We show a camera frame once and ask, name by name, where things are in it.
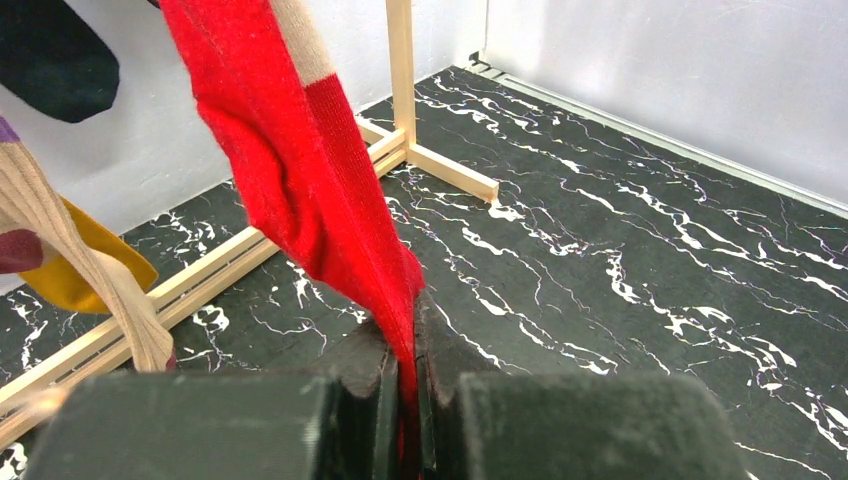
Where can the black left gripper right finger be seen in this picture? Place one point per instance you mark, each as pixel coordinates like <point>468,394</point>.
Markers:
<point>479,422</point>

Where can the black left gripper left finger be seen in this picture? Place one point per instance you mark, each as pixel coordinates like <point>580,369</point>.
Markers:
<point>336,418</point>

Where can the red bear sock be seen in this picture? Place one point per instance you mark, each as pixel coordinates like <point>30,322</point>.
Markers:
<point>265,86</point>

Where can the mustard yellow sock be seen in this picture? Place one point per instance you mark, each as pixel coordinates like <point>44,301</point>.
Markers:
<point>67,278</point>

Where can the beige purple striped sock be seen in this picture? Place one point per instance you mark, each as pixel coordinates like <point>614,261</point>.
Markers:
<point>28,200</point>

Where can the black sock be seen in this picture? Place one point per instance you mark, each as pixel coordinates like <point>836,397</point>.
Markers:
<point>55,62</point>

